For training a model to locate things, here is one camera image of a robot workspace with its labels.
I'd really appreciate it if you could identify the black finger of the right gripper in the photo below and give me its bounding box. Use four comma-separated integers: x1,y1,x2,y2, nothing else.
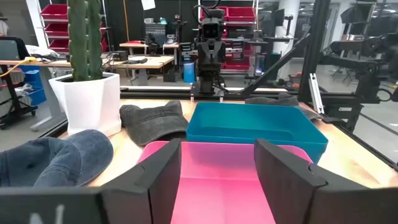
211,42,222,63
202,42,213,63

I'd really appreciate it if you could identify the red storage bin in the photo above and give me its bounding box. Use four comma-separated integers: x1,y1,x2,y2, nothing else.
228,6,256,22
40,3,68,20
49,39,70,53
45,23,70,38
200,6,229,21
223,57,250,70

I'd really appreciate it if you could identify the small light wood desk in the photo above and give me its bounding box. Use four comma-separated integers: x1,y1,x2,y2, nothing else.
119,41,181,57

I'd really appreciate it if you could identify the yellow desk cable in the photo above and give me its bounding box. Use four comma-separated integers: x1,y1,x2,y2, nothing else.
0,57,39,78

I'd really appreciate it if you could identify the dark round plush object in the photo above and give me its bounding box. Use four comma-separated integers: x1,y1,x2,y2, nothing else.
0,129,114,189

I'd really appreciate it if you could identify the white plant pot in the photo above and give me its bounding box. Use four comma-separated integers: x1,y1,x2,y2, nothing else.
49,72,123,137

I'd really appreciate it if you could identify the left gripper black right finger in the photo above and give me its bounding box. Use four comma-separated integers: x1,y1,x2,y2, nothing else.
254,138,374,224

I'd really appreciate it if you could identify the teal plastic bin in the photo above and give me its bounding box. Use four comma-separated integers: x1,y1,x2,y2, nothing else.
185,101,329,164

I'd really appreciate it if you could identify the pink translucent plastic bin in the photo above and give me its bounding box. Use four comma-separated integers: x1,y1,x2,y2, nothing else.
136,140,313,224

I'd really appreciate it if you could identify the black frame upright post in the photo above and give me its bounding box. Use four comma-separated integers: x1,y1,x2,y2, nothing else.
297,0,331,103

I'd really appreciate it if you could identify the faded charcoal cap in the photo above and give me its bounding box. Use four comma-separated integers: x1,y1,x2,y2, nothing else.
119,99,190,147

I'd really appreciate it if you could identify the green cactus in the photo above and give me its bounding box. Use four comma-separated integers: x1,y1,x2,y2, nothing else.
67,0,104,82

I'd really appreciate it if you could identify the black table frame rail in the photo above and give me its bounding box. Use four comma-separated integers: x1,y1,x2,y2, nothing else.
119,85,299,101

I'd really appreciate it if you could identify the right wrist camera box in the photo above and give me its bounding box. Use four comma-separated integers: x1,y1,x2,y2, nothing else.
201,17,221,40

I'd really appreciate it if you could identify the black equipment box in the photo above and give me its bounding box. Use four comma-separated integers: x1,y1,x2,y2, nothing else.
144,23,167,45

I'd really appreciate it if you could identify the long light wood desk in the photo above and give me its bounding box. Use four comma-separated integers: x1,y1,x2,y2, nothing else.
0,55,175,86

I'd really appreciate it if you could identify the blue plastic crate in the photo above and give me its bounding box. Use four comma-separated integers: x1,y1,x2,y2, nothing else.
26,88,47,106
23,68,43,90

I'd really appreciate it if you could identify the dark grey cap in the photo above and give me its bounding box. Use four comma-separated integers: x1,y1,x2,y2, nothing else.
244,92,323,121

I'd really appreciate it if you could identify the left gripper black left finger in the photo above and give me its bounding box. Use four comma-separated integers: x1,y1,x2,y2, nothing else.
102,138,182,224

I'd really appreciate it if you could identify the white metal bracket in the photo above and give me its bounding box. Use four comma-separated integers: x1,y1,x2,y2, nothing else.
308,73,325,114

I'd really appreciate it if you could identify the white column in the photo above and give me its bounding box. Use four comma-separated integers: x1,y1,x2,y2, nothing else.
273,0,302,78

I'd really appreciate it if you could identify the blue trash bin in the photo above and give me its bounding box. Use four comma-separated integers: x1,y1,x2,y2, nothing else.
183,61,196,83

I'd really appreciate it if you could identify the right gripper black cable loop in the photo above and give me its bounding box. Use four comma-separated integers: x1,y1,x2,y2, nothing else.
192,0,220,19

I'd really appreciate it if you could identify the black diagonal frame brace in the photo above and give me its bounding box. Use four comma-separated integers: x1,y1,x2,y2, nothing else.
241,34,312,97

